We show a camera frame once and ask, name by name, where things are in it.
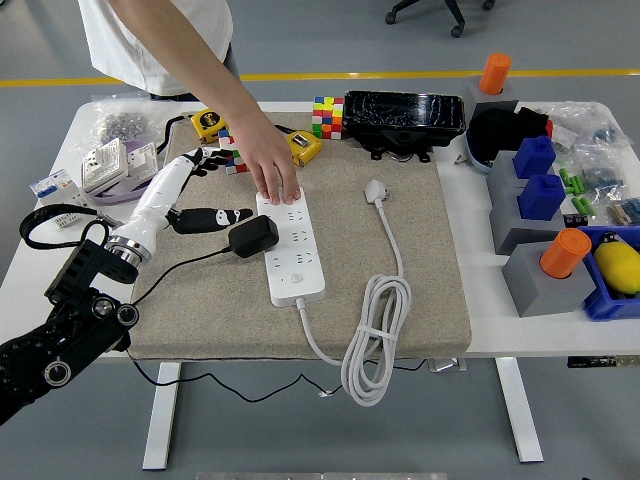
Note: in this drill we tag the person's right hand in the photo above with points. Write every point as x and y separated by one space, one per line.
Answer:
270 160

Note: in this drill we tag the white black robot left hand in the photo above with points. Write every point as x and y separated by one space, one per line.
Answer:
160 195

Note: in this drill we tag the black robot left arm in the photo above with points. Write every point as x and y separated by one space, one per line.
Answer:
75 280

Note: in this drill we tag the person's right forearm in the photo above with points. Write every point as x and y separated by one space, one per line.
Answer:
200 65

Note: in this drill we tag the small black circuit board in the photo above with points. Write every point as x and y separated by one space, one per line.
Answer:
576 220

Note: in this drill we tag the colourful puzzle cube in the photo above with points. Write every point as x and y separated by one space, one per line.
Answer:
239 167
328 117

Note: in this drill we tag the yellow tape measure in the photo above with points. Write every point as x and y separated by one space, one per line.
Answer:
207 122
306 147

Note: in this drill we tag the purple tape roll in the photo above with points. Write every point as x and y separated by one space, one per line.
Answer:
115 196

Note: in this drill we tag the clear bag of metal nuts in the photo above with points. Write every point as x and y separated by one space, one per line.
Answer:
122 125

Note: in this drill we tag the white circuit breaker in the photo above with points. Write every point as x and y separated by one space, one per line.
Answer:
55 187

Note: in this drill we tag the grey-brown mat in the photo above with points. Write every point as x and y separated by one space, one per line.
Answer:
225 310

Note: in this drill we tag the black plastic tray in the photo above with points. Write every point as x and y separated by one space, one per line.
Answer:
405 112

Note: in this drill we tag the person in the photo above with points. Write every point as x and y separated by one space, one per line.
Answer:
210 20

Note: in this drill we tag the small metal clip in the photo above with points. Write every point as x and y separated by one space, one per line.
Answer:
460 160

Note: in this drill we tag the white bowl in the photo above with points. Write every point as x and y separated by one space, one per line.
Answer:
475 152

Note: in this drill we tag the grey block with hole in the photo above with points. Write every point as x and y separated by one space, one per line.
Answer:
520 237
540 295
500 175
470 90

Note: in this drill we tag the white table leg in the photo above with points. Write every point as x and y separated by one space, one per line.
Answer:
162 415
520 410

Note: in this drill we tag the black cloth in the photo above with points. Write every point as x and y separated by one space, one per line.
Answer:
495 132

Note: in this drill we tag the black office chair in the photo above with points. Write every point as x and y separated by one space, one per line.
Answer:
452 10

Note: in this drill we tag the orange cylinder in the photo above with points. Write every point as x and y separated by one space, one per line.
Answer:
565 252
495 75

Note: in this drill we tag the blue block with knob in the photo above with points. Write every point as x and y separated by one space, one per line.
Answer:
535 160
540 197

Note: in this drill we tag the green cylinder cell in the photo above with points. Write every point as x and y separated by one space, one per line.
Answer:
590 206
580 205
576 185
565 176

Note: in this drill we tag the clear bag of small parts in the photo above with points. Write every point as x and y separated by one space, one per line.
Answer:
600 132
602 175
627 210

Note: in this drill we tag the yellow penguin toy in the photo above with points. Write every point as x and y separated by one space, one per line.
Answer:
620 265

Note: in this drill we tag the blue plastic bin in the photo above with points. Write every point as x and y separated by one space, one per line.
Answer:
605 306

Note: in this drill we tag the black box under table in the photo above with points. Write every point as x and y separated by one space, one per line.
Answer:
600 361

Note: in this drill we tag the white wall socket panel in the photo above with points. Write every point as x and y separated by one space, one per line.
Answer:
145 157
102 167

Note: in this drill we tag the metal bracket under table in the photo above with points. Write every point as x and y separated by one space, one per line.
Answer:
447 365

